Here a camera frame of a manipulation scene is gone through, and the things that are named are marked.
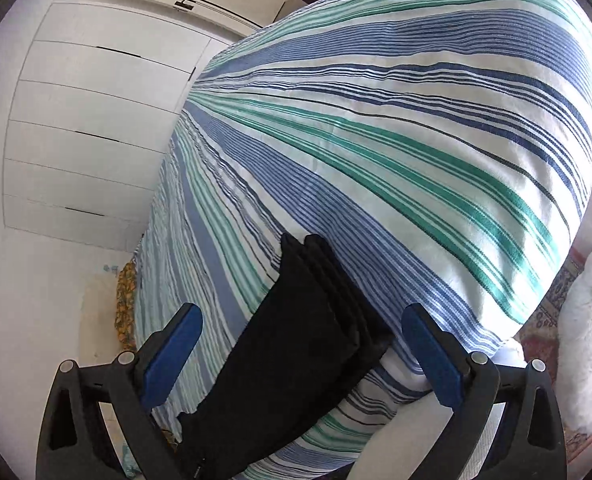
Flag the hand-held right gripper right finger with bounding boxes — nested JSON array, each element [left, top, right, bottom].
[[402, 302, 569, 480]]

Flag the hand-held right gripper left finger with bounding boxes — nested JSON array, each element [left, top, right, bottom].
[[35, 302, 204, 480]]

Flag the black pants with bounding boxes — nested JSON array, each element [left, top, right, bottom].
[[176, 232, 394, 480]]

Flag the orange floral quilt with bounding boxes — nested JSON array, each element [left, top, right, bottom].
[[113, 260, 142, 353]]

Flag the red patterned rug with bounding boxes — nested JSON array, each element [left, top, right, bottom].
[[518, 252, 592, 453]]

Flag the striped bed sheet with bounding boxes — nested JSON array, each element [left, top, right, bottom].
[[126, 0, 592, 480]]

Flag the white wardrobe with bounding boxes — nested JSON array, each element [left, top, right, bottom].
[[3, 0, 259, 251]]

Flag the white door with black handle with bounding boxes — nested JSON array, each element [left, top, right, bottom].
[[92, 0, 289, 30]]

